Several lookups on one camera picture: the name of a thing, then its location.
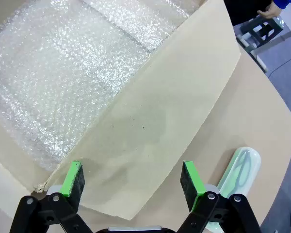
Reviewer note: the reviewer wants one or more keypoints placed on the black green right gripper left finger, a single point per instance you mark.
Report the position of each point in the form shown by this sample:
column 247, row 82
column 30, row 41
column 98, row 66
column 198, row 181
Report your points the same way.
column 70, row 179

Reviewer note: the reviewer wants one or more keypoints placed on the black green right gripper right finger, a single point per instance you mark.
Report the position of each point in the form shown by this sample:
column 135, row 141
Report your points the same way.
column 192, row 182

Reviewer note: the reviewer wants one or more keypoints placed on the blue-sleeved forearm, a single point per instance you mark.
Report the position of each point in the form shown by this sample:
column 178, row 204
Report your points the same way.
column 285, row 3

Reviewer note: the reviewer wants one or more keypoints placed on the translucent white glasses case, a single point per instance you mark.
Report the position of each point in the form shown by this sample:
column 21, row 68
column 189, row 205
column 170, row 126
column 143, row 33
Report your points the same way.
column 253, row 170

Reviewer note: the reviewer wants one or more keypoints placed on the open cardboard shipping box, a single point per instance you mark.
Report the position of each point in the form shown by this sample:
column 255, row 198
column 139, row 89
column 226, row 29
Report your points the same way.
column 160, row 109

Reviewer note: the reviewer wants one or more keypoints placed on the person's bare hand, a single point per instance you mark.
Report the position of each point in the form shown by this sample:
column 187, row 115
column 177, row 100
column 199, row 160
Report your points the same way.
column 269, row 12

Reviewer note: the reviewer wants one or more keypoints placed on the clear bubble wrap sheet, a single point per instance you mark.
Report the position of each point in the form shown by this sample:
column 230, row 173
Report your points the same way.
column 58, row 80

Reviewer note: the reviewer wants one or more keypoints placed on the black metal stand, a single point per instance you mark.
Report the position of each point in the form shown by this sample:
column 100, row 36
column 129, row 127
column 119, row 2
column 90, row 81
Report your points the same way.
column 264, row 30

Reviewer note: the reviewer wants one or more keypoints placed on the black round-frame glasses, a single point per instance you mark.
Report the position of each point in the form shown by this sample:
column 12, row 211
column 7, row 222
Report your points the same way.
column 245, row 167

